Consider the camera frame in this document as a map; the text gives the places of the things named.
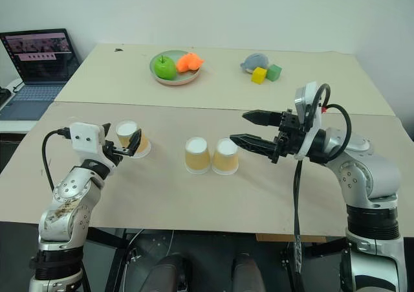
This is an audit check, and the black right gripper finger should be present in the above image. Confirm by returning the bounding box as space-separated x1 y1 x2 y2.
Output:
242 109 282 128
229 133 276 162

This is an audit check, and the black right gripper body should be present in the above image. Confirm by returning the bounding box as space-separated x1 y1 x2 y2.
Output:
272 108 307 164

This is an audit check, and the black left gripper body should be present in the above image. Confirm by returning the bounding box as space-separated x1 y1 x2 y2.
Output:
102 139 129 167

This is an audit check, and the tan paper cup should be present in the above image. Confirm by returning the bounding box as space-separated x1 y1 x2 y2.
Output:
115 120 152 159
184 137 211 175
211 138 240 175

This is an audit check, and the yellow cube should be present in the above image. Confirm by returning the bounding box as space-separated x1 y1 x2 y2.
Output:
252 67 267 85

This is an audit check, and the green cube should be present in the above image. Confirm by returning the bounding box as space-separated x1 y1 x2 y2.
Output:
266 64 283 82

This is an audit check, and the blue grey plush toy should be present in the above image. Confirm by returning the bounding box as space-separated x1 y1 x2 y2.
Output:
239 52 270 74

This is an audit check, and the green toy apple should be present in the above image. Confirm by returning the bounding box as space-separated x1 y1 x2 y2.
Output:
153 54 177 80

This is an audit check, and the pale green plate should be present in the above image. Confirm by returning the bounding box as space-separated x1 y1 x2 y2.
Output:
149 50 205 86

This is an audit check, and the orange plush toy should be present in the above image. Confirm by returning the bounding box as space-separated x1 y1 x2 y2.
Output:
176 52 206 74

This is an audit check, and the grey open laptop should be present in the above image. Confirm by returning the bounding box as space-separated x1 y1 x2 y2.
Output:
0 28 81 121

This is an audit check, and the black device beside laptop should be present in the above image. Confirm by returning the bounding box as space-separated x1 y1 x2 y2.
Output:
0 86 12 110

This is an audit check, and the dark rounded shape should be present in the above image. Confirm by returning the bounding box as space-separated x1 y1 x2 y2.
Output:
232 253 267 292
147 253 182 292

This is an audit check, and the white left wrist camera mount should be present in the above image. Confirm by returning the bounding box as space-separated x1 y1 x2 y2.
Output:
69 122 118 174

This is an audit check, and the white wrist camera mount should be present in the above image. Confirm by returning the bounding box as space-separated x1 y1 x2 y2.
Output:
293 81 327 161
69 122 118 174

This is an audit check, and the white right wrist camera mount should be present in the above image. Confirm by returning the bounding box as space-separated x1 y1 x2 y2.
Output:
293 81 327 161

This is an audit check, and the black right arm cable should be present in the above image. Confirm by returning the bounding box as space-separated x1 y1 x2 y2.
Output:
292 84 353 292

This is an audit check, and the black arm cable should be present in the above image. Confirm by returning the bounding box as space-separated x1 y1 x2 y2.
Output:
292 84 353 292
41 128 71 191

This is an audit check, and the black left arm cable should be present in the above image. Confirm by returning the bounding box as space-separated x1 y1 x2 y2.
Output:
41 128 71 191

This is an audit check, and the thin white cable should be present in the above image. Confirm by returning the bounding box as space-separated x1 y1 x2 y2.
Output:
124 229 145 292

